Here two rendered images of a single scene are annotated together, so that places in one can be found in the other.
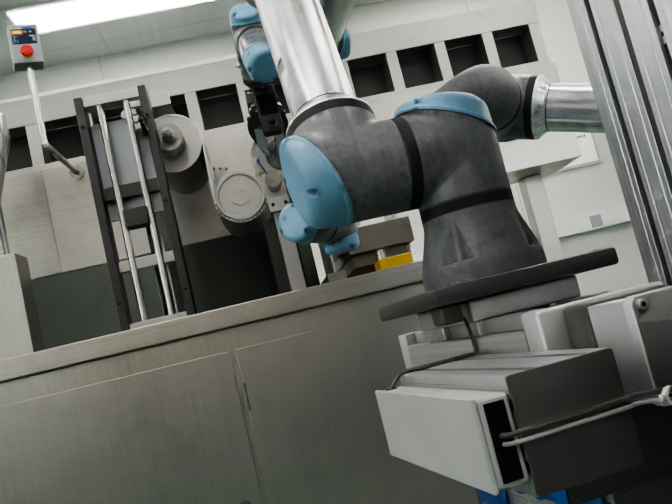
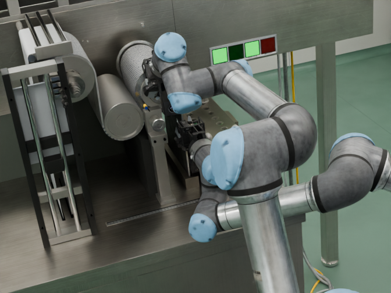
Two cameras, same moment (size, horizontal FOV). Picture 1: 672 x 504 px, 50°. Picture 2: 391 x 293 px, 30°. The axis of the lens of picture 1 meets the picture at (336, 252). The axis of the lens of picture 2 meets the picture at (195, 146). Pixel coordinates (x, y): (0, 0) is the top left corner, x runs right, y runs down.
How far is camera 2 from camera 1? 1.35 m
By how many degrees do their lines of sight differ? 35
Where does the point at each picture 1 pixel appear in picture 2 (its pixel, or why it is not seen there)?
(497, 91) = (362, 193)
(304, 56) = (277, 281)
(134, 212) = (53, 164)
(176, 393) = not seen: outside the picture
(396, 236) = not seen: hidden behind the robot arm
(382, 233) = not seen: hidden behind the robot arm
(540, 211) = (327, 56)
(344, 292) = (216, 243)
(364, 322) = (224, 254)
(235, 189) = (120, 117)
